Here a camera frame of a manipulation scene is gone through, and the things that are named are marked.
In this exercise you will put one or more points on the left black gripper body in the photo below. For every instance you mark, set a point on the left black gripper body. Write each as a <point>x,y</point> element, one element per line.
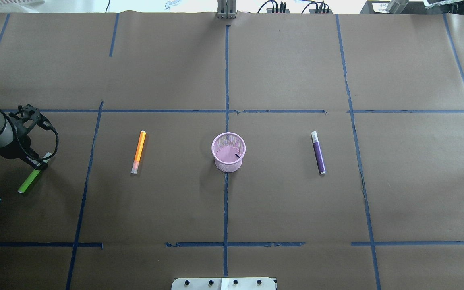
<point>17,144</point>

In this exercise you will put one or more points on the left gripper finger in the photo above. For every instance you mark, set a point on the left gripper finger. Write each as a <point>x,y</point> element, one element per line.
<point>34,163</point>
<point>44,165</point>

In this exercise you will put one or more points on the green highlighter pen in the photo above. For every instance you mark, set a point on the green highlighter pen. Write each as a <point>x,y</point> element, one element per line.
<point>32,177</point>

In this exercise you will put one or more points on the orange highlighter pen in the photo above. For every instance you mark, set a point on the orange highlighter pen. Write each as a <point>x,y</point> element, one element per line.
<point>138,153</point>

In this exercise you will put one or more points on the purple highlighter pen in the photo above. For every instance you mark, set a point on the purple highlighter pen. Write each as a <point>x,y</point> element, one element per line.
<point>318,153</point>

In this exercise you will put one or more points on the pink mesh pen holder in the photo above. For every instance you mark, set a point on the pink mesh pen holder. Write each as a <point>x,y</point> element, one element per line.
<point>228,150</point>

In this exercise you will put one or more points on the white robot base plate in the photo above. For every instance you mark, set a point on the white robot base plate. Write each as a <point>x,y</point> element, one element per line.
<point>225,283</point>

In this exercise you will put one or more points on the aluminium frame post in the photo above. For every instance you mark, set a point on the aluminium frame post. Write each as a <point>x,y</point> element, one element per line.
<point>226,9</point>

